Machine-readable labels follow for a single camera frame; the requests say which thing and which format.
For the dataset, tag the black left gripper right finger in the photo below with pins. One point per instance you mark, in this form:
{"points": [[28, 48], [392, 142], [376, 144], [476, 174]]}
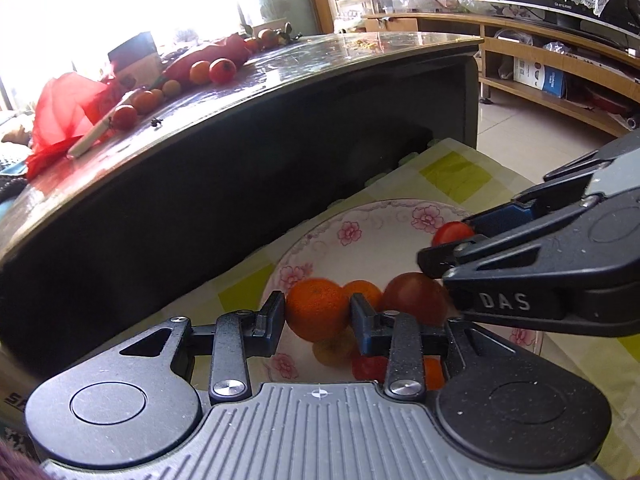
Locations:
{"points": [[404, 342]]}

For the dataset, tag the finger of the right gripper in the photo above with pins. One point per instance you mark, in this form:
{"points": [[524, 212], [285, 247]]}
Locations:
{"points": [[434, 262], [540, 210]]}

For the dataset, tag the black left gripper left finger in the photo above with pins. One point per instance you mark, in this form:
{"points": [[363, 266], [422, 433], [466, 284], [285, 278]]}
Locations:
{"points": [[235, 337]]}

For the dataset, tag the red cherry tomato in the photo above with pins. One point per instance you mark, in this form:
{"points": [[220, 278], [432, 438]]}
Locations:
{"points": [[452, 232]]}

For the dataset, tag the large orange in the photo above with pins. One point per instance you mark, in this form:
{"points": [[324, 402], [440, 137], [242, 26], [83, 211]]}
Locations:
{"points": [[317, 309]]}

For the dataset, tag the small red tomato plate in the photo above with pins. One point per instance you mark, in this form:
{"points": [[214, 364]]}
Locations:
{"points": [[371, 368]]}

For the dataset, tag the large red tomato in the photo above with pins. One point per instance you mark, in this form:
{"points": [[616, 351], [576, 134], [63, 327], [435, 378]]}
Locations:
{"points": [[416, 294]]}

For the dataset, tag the small orange on plate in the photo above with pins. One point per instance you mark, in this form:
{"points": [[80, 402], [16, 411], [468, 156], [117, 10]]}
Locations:
{"points": [[368, 290]]}

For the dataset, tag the small orange front plate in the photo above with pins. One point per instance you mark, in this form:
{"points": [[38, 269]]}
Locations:
{"points": [[434, 376]]}

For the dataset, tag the yellow fruit on plate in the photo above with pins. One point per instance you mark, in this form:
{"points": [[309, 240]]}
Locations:
{"points": [[336, 351]]}

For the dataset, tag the white floral plate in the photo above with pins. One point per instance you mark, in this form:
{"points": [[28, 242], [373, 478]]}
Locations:
{"points": [[374, 242]]}

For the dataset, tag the yellow checkered cloth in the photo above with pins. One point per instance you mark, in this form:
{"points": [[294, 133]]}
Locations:
{"points": [[450, 173]]}

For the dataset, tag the wooden tv stand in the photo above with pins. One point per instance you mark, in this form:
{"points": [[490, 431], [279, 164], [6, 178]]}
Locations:
{"points": [[602, 81]]}

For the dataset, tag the blue white box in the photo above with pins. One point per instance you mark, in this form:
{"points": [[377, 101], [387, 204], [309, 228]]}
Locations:
{"points": [[539, 76]]}

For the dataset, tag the dark coffee table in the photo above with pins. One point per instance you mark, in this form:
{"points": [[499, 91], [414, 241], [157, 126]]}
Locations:
{"points": [[94, 245]]}

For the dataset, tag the red tomato by knife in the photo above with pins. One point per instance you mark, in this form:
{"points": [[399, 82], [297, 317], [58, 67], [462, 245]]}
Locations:
{"points": [[124, 118]]}

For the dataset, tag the red tomato on table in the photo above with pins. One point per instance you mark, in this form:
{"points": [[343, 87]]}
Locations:
{"points": [[221, 71]]}

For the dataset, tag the orange tomato on table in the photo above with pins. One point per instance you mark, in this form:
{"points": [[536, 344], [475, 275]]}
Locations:
{"points": [[199, 73]]}

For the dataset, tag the red plastic bag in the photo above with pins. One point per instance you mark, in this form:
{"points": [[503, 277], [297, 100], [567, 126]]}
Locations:
{"points": [[68, 108]]}

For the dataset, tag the brown cardboard box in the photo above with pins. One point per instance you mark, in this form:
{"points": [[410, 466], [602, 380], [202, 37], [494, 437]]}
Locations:
{"points": [[136, 62]]}

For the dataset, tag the white handled knife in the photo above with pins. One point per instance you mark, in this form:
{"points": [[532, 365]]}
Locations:
{"points": [[100, 128]]}

